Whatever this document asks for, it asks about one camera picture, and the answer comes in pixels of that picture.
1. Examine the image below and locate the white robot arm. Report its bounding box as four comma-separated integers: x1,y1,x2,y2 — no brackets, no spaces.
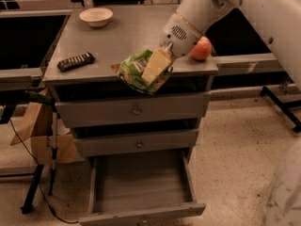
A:
159,0,301,226

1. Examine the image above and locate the grey metal rail frame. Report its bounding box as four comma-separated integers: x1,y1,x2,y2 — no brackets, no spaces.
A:
0,8,281,104

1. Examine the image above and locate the brown cardboard box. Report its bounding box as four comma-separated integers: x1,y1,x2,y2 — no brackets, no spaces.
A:
10,103,83,165

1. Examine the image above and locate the black tripod stand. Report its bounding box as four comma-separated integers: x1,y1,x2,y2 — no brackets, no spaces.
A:
0,89,60,215

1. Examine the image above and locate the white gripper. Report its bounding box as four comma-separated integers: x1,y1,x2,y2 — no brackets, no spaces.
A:
141,12,201,85

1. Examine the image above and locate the black cable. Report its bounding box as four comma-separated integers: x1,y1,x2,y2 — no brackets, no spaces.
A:
8,118,79,224

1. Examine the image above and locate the middle grey drawer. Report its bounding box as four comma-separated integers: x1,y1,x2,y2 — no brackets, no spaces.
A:
74,129,198,157

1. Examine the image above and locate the bottom grey open drawer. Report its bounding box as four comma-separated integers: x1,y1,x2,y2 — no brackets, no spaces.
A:
80,149,205,226

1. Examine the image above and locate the dark chocolate bar packet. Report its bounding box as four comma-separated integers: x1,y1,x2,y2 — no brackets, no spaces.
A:
57,52,95,72

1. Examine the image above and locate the top grey drawer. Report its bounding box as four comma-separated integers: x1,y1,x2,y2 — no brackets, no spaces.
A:
55,92,211,128

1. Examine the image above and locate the red apple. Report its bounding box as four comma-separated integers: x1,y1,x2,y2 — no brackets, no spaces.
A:
190,37,212,61

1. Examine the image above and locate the white bowl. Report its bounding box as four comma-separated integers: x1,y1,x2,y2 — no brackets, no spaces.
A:
79,8,113,27

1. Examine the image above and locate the black chair base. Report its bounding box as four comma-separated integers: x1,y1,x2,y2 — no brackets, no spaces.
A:
261,87,301,133

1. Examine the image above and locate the green rice chip bag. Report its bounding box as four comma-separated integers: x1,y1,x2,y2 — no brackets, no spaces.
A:
111,50,172,95

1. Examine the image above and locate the grey drawer cabinet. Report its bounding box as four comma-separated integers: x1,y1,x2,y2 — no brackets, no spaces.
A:
42,4,219,162

